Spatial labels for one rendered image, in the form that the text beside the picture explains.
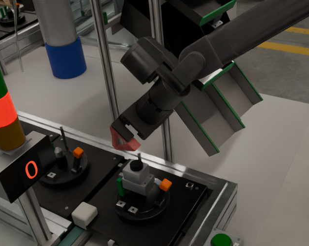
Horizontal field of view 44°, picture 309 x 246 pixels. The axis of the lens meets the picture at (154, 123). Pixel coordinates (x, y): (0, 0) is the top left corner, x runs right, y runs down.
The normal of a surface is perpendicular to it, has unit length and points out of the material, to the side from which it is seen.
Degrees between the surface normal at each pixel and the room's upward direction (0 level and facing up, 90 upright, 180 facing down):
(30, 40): 90
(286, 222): 0
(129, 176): 89
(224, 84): 45
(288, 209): 0
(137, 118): 39
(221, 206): 0
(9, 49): 90
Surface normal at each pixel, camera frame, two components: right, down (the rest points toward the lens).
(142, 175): 0.87, 0.23
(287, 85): -0.09, -0.80
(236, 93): 0.47, -0.33
